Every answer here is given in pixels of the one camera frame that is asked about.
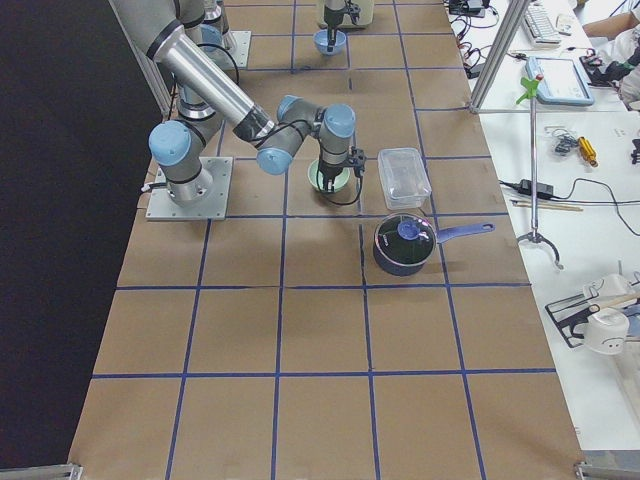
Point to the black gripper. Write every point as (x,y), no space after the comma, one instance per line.
(329,173)
(332,21)

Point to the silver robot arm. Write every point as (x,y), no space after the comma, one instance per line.
(217,36)
(178,36)

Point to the clear plastic food container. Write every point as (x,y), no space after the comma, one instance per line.
(403,178)

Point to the blue saucepan with lid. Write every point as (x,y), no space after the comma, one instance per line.
(403,242)

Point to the wooden chopsticks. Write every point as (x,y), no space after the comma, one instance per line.
(545,206)

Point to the black power adapter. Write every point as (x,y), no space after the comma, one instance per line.
(542,190)

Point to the white keyboard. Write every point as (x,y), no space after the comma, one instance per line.
(539,27)

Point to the metal reacher grabber tool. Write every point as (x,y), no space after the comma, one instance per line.
(534,236)

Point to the blue teach pendant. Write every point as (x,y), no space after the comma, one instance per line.
(563,81)

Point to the white smiley mug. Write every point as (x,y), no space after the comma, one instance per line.
(607,325)

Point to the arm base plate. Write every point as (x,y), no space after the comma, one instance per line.
(204,198)
(237,44)

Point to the aluminium frame post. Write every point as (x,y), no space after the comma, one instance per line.
(505,34)

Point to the yellow handled tool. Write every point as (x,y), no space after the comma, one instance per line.
(587,151)

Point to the black wire rack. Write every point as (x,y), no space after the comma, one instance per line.
(570,316)

